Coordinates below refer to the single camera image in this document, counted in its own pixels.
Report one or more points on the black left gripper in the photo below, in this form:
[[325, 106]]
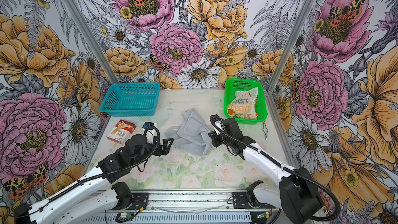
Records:
[[165, 149]]

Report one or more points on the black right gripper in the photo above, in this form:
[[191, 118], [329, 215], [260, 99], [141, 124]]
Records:
[[214, 138]]

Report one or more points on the light grey towel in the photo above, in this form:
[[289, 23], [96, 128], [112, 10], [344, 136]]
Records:
[[192, 135]]

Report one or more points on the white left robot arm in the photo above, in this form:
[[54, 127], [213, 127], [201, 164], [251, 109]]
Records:
[[99, 189]]

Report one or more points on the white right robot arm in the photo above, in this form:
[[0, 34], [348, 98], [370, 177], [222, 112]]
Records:
[[298, 194]]

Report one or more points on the printed cream towel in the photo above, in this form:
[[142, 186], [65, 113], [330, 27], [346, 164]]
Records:
[[243, 105]]

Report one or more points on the green plastic basket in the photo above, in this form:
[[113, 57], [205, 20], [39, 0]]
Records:
[[233, 85]]

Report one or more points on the red and white carton box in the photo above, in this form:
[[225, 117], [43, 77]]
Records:
[[121, 132]]

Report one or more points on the teal plastic basket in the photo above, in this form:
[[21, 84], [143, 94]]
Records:
[[131, 99]]

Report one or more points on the small metal wire clip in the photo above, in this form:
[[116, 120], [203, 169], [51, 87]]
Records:
[[265, 130]]

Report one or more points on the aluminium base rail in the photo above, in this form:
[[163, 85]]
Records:
[[211, 206]]

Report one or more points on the right aluminium frame post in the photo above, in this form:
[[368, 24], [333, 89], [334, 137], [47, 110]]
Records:
[[295, 32]]

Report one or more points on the aluminium frame post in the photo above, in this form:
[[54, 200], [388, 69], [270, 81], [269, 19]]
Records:
[[80, 21], [295, 32]]

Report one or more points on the left aluminium frame post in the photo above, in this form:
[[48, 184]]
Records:
[[80, 21]]

